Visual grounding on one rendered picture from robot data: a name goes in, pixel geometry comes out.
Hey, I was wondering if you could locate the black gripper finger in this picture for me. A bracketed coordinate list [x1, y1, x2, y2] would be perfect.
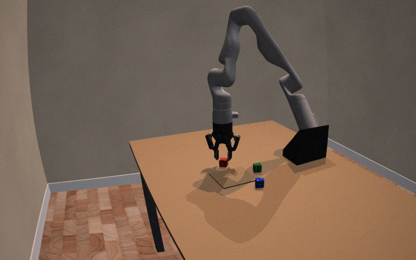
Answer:
[223, 134, 241, 161]
[205, 133, 220, 160]

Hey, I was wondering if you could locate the blue die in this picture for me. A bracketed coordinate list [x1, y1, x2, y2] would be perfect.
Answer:
[255, 178, 264, 189]

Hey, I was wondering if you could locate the red die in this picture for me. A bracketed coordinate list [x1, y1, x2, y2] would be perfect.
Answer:
[219, 158, 228, 167]

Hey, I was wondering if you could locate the green die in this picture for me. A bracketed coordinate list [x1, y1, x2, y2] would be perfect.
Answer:
[253, 163, 262, 173]

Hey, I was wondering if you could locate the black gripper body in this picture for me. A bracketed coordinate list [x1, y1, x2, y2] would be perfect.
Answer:
[212, 122, 234, 144]

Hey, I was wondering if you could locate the tan square mat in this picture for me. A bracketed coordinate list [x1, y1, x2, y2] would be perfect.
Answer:
[209, 167, 256, 189]

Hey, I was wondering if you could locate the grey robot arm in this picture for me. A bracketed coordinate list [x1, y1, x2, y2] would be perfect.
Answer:
[207, 6, 319, 130]

